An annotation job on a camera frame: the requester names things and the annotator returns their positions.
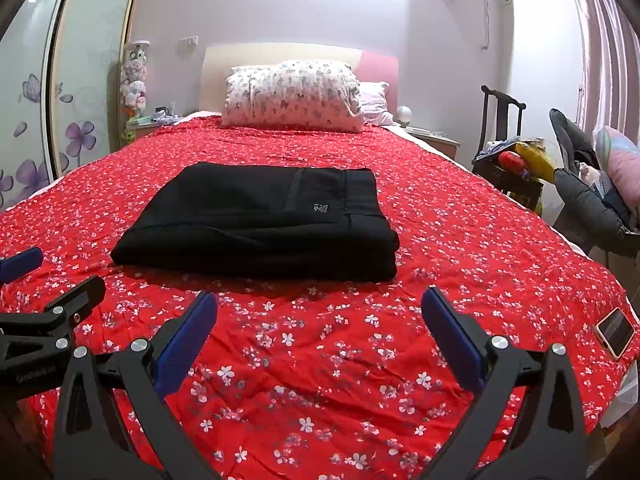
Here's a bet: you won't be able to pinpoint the smartphone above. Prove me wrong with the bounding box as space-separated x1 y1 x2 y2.
594 306 636 361

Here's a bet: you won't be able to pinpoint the cream and pink headboard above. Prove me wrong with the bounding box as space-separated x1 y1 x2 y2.
200 42 400 116

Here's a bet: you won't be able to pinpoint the yellow bag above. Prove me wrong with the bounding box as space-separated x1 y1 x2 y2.
512 141 558 185

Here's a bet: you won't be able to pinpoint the wooden nightstand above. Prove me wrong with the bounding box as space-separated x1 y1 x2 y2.
400 127 462 163

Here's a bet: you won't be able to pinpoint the black pants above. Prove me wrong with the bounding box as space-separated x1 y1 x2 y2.
110 161 401 283

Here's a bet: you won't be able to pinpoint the white pillow behind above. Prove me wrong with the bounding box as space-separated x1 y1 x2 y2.
357 81 396 127

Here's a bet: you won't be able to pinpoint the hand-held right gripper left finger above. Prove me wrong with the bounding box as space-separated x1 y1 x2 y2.
52 290 221 480

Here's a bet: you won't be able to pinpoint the white patterned pillow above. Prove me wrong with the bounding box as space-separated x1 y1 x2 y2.
220 59 366 134

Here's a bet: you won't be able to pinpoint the grey padded jacket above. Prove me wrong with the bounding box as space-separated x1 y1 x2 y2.
549 107 640 256

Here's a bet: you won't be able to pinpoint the black wooden chair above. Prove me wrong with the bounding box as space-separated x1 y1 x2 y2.
470 85 546 206

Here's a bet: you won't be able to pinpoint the stack of plush toys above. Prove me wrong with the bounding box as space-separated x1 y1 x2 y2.
119 40 151 123

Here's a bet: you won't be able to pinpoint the red floral bedspread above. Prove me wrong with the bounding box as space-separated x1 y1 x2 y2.
0 112 631 480

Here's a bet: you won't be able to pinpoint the pink curtain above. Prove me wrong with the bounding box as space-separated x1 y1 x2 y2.
560 0 640 136

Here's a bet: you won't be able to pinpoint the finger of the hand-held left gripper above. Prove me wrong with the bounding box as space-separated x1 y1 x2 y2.
0 247 44 284
0 276 106 361

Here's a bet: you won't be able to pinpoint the pastel pink cushion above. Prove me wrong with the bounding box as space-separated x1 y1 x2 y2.
594 126 640 196

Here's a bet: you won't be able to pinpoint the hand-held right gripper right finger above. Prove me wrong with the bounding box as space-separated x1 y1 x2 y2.
421 287 591 480

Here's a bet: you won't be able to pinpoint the floral sliding door wardrobe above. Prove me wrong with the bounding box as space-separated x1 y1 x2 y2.
0 0 148 211

